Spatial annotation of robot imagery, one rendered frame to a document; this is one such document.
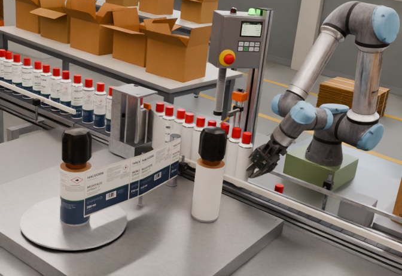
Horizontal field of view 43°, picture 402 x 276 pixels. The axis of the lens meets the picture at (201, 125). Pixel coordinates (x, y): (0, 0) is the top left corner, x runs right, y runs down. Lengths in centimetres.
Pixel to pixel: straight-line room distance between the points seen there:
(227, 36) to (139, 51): 206
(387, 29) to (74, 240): 120
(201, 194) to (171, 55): 204
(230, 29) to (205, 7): 425
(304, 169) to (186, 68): 160
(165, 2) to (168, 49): 295
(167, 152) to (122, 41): 229
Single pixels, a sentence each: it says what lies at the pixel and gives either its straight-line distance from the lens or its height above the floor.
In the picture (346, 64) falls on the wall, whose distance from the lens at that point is 760.
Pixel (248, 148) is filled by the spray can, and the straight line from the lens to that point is 183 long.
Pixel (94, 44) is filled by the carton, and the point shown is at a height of 86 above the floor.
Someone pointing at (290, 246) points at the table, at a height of 83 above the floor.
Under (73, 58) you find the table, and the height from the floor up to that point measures 76.
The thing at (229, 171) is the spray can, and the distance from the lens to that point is 190.
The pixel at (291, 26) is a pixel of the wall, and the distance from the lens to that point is 796.
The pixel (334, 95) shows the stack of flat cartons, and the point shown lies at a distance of 592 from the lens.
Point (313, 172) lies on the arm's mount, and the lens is 211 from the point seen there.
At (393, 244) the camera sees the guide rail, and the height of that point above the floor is 91.
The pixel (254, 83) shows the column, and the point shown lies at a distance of 193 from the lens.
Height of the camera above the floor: 172
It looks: 20 degrees down
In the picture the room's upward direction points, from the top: 6 degrees clockwise
